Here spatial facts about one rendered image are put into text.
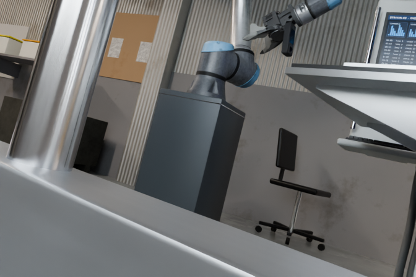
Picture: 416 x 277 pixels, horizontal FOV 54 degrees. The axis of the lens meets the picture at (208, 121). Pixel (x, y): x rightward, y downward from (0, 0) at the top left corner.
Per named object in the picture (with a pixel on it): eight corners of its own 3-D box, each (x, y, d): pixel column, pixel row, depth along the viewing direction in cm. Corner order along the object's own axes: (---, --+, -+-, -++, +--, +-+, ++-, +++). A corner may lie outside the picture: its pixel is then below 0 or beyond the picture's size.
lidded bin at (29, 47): (60, 68, 606) (65, 51, 609) (39, 59, 571) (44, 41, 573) (38, 64, 627) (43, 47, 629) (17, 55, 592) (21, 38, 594)
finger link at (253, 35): (238, 28, 147) (262, 24, 148) (243, 42, 145) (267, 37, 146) (239, 23, 144) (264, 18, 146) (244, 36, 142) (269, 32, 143)
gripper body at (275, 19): (268, 26, 154) (297, 10, 149) (275, 45, 150) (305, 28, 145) (260, 18, 147) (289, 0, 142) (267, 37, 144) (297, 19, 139)
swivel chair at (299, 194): (314, 242, 425) (336, 144, 434) (330, 256, 359) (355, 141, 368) (252, 225, 430) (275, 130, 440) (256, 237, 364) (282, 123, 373)
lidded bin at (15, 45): (26, 62, 640) (31, 45, 642) (4, 53, 602) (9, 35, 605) (5, 59, 662) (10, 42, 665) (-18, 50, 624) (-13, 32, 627)
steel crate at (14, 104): (97, 175, 543) (111, 123, 549) (33, 169, 445) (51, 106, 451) (51, 160, 580) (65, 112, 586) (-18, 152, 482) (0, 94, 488)
